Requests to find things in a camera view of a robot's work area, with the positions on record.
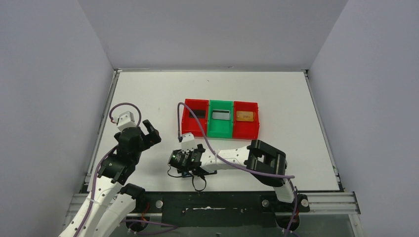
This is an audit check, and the black leather card holder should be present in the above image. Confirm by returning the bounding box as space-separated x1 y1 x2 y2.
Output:
176 168 217 178

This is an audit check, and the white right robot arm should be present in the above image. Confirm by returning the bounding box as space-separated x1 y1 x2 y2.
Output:
168 140 297 211

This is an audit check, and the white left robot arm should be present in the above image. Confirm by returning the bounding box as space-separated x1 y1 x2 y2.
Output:
60 119 161 237

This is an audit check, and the black card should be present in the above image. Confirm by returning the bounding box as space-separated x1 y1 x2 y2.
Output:
189 110 207 119

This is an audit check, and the silver magnetic stripe card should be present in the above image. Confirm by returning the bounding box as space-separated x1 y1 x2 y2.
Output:
211 110 231 120

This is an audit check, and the gold VIP card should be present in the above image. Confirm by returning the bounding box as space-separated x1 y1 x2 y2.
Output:
236 111 254 122

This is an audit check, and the red plastic bin left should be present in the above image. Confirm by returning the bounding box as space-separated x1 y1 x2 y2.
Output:
181 99 209 137

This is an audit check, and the red plastic bin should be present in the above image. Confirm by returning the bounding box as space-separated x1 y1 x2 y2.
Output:
232 101 260 140
181 99 209 137

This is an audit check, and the green plastic bin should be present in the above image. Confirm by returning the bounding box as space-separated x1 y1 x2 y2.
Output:
207 100 234 139

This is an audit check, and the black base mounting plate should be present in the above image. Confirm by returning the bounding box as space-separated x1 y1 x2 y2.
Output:
127 191 310 228

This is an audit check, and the red plastic bin right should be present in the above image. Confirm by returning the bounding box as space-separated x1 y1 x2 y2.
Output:
232 101 260 140

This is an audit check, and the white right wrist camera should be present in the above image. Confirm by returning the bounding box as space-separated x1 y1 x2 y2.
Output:
181 132 197 153

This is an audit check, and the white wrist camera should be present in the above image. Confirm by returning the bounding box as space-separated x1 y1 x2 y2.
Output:
181 132 197 153
117 111 137 132

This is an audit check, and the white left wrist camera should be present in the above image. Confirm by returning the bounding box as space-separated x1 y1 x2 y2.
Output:
117 111 137 132

